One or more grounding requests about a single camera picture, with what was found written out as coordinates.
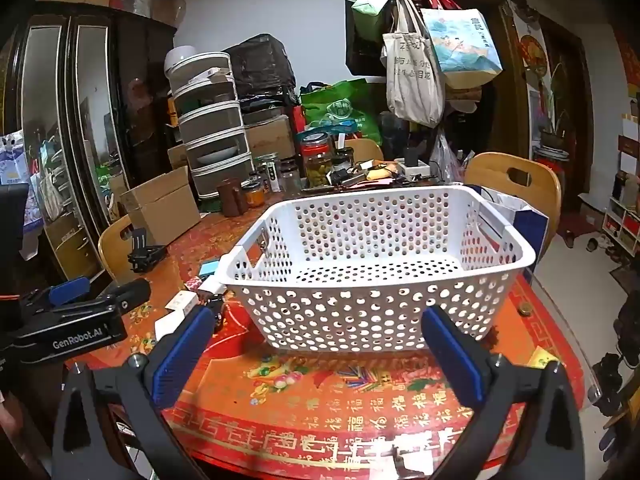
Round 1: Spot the blue patterned bag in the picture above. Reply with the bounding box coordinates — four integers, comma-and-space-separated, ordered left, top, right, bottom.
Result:
0, 130, 43, 231

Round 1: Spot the closed cardboard box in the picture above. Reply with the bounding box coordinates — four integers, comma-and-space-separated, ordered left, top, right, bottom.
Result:
242, 115, 296, 161

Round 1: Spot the black lidded glass jar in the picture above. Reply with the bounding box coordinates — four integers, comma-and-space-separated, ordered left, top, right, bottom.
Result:
280, 159, 302, 195

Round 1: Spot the glass pickle jar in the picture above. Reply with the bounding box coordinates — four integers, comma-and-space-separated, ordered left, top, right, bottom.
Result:
300, 132, 335, 187

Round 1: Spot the small white box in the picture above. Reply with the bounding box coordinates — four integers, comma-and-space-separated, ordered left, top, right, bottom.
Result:
154, 310, 188, 341
165, 291, 198, 313

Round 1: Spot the green shopping bag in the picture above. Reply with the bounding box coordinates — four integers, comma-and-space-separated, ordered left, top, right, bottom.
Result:
300, 79, 383, 146

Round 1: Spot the potted plant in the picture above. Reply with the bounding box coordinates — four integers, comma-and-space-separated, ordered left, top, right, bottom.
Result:
540, 62, 571, 151

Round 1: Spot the green gift bag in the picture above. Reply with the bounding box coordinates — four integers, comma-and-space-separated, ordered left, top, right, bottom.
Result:
351, 0, 401, 31

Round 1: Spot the clear plastic bag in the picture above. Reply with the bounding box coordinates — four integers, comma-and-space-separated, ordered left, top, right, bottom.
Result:
430, 130, 463, 183

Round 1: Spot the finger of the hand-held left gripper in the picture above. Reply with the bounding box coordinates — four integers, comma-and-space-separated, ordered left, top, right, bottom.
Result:
49, 276, 92, 307
107, 279, 152, 308

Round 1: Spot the white perforated plastic basket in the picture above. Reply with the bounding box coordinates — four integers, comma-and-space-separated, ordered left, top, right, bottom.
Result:
216, 185, 537, 353

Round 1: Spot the white plastic drawer tower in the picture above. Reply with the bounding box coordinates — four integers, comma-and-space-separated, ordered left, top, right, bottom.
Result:
167, 52, 256, 198

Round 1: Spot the black clamp mount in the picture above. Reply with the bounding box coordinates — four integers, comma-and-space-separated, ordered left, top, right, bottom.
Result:
127, 227, 168, 273

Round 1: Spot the open cardboard box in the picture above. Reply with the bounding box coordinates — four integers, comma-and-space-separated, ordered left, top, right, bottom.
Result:
120, 166, 202, 246

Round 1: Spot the white plastic bag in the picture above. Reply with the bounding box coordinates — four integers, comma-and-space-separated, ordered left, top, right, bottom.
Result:
382, 0, 446, 128

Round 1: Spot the blue printed paper bag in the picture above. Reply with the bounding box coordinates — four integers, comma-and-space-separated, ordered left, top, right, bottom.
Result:
420, 7, 503, 90

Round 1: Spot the white and blue paper bag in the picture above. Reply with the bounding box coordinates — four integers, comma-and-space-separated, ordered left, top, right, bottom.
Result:
480, 185, 551, 261

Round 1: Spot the small black device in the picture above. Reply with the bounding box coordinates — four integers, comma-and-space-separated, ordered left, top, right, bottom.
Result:
204, 295, 226, 331

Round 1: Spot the dark mirrored wardrobe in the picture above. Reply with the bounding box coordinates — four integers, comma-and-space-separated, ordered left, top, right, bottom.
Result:
0, 2, 178, 281

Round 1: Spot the white cubby shelf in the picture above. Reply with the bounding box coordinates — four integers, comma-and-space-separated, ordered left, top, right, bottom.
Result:
602, 170, 640, 261

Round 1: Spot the wooden chair back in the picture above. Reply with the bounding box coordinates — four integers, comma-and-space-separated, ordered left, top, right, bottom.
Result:
464, 152, 562, 256

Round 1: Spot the large red lidded jar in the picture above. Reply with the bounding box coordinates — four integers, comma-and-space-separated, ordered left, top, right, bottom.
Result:
532, 145, 571, 196

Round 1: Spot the black plastic bag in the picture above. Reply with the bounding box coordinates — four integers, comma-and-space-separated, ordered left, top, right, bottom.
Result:
222, 34, 296, 101

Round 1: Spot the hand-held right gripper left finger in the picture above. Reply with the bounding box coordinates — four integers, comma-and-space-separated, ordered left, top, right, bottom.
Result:
50, 305, 221, 480

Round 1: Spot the brown wooden door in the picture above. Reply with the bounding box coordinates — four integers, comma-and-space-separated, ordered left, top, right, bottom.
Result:
500, 0, 596, 201

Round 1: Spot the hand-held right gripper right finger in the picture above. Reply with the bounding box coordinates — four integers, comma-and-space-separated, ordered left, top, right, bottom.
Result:
421, 304, 586, 480

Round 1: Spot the yellow card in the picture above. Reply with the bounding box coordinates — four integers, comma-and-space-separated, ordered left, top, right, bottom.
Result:
530, 347, 561, 368

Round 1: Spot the brown ceramic jar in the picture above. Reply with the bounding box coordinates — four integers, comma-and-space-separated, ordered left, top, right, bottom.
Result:
216, 177, 248, 218

